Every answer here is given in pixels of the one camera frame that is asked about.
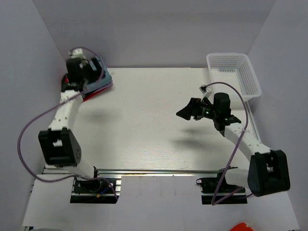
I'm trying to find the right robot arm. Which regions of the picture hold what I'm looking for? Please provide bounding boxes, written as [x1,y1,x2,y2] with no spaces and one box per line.
[176,93,291,197]

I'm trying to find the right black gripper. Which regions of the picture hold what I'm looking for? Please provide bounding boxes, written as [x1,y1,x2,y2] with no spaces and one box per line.
[177,98,219,121]

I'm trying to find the teal blue t-shirt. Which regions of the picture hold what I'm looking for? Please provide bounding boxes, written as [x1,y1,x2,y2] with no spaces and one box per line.
[85,56,113,94]

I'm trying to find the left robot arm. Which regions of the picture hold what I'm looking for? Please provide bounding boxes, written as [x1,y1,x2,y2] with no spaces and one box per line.
[38,57,103,192]

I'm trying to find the red folded t-shirt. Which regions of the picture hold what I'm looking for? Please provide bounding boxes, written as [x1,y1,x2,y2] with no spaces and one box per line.
[60,74,111,102]

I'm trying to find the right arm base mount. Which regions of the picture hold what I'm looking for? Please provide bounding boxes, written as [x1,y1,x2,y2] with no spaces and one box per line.
[196,177,247,205]

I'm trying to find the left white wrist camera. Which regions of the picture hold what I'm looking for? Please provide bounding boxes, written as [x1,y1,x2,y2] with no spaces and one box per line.
[68,48,88,63]

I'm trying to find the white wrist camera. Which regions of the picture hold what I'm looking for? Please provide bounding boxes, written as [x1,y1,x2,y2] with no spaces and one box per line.
[68,48,88,63]
[199,85,212,102]

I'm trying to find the white plastic basket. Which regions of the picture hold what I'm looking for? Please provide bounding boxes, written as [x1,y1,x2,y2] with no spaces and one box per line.
[206,53,262,102]

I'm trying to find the orange object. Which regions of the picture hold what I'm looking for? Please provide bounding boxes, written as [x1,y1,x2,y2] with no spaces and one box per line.
[230,222,254,231]

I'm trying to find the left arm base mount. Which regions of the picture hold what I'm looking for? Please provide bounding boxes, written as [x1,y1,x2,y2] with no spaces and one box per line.
[70,178,121,204]

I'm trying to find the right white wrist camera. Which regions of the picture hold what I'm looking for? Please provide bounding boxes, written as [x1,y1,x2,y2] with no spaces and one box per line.
[199,85,212,102]

